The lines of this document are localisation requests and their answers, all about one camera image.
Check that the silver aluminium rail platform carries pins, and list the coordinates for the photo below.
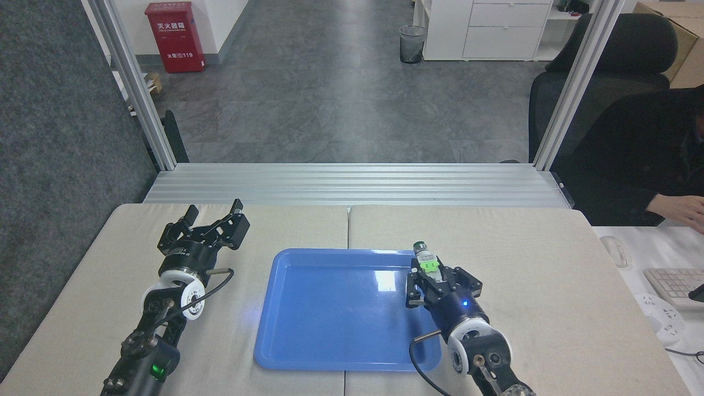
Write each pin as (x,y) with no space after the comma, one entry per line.
(352,184)

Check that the small wooden block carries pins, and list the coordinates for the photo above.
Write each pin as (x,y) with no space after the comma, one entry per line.
(154,82)

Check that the brown cardboard box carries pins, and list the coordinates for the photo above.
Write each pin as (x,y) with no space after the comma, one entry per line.
(687,38)

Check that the black office chair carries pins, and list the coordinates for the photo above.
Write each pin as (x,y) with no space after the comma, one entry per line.
(621,49)

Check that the white power strip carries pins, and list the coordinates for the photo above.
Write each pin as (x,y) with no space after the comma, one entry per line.
(663,319)

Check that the blue plastic tray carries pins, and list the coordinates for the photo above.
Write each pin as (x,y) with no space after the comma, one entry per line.
(341,311)

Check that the black post bracket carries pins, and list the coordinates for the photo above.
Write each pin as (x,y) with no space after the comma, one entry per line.
(175,137)

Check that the white drawer cabinet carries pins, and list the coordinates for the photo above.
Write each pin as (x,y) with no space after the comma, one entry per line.
(489,30)

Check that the person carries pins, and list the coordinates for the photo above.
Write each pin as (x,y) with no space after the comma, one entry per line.
(643,154)

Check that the red fire extinguisher box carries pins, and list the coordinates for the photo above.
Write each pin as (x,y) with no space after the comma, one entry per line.
(175,36)

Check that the silver aluminium post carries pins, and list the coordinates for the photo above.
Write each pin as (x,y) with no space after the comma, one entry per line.
(577,82)
(132,82)

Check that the black mesh waste bin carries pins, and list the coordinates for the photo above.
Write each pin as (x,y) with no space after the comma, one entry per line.
(412,44)

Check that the white keyboard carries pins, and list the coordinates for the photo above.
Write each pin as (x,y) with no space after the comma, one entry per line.
(674,285)

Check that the switch part with green clip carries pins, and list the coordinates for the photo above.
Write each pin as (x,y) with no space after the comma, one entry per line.
(426,258)

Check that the person's hand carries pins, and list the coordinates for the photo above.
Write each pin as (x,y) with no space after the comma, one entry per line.
(679,209)

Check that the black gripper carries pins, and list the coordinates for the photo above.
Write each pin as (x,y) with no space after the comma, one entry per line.
(456,311)
(190,256)

